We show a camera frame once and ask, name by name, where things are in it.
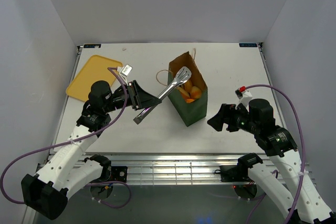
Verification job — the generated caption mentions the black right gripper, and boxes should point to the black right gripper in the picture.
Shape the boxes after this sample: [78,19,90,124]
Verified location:
[206,103,258,134]

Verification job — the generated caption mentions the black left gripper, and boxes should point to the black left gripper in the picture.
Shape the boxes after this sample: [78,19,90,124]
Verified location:
[103,80,162,113]

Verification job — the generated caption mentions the green paper bag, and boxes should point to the green paper bag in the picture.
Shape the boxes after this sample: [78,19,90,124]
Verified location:
[155,48,208,127]

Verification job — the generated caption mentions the sesame crusted bun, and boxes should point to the sesame crusted bun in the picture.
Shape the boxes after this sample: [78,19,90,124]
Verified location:
[190,86,202,100]

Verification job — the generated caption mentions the long ridged twisted bread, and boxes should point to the long ridged twisted bread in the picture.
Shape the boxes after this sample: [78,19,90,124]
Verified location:
[185,98,195,103]

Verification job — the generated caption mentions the sliced seeded bread loaf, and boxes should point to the sliced seeded bread loaf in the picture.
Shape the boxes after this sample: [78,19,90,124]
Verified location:
[178,87,190,99]

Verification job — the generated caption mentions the round glazed bun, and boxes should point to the round glazed bun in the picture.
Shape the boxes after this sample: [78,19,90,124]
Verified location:
[183,80,193,92]

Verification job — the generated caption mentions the metal serving tongs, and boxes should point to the metal serving tongs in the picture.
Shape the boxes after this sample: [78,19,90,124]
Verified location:
[133,66,192,124]

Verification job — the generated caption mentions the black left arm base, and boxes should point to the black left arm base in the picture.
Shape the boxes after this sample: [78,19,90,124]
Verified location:
[98,166,128,183]

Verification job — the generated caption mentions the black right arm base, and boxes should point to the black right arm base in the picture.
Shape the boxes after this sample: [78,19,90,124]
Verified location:
[214,165,251,182]

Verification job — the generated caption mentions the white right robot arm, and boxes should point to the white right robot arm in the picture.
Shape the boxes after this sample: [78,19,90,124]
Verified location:
[207,99,335,223]

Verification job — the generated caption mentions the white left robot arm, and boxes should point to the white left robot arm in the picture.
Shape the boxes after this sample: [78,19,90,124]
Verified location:
[21,80,161,220]

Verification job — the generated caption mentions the yellow plastic tray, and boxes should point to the yellow plastic tray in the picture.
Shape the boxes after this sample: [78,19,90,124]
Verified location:
[66,55,123,102]

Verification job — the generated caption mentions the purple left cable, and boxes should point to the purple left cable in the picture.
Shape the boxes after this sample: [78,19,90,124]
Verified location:
[0,66,132,209]

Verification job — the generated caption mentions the purple cable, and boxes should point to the purple cable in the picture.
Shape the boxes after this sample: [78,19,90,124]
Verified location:
[245,84,306,224]
[0,66,132,209]

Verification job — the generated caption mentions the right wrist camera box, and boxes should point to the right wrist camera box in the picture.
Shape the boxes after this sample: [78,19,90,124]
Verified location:
[235,86,253,107]

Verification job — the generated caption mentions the aluminium table rail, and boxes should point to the aluminium table rail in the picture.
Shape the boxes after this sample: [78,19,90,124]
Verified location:
[102,153,244,186]

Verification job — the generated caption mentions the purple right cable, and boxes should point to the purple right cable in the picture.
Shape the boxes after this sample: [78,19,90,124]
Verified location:
[245,84,306,224]

